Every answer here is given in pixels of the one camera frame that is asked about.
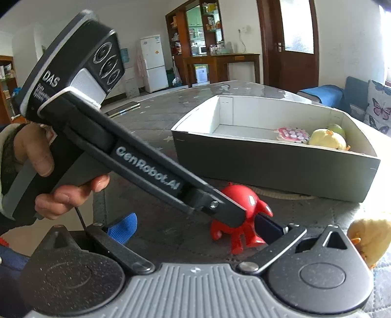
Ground dark notebook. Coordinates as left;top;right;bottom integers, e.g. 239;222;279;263
105;102;141;118

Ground dark blue knit clothing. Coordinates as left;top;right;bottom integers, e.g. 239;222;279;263
0;235;34;318

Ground grey cardboard box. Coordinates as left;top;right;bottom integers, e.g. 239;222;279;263
171;95;381;203

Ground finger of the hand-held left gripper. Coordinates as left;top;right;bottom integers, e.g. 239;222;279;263
188;183;248;229

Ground person's left hand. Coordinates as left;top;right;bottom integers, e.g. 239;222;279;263
14;122;111;220

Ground blue cloth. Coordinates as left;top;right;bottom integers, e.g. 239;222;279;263
298;85;344;107

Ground wooden bookshelf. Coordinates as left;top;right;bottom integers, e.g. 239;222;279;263
0;55;19;124

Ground butterfly print cushion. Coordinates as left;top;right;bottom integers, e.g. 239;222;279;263
365;79;391;136

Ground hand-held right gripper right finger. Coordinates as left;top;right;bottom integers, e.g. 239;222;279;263
238;214;356;274

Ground toy with white frill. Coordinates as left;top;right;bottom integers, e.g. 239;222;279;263
276;126;309;144

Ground white refrigerator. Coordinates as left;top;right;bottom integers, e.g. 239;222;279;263
140;35;169;93

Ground window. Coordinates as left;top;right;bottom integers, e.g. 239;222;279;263
378;4;391;83

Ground wooden counter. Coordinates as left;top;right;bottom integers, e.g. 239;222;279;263
182;53;261;88

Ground wooden display cabinet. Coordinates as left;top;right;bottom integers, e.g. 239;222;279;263
165;0;225;86

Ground red monster toy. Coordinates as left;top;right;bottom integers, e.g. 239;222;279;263
210;182;274;255

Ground black cable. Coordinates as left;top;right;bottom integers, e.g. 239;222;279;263
75;207;88;229

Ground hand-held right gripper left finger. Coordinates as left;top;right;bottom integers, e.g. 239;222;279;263
46;213;156;274

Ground yellow plush chick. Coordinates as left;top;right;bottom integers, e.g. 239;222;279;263
347;218;391;270
308;128;348;150

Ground green one-eyed monster toy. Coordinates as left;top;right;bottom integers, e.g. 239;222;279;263
327;123;346;139

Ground printed paper sign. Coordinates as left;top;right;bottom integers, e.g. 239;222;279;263
195;63;210;84

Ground wooden door with glass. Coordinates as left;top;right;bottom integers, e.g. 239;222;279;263
257;0;320;94

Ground blue sofa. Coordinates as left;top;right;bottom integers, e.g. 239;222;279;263
298;76;391;135

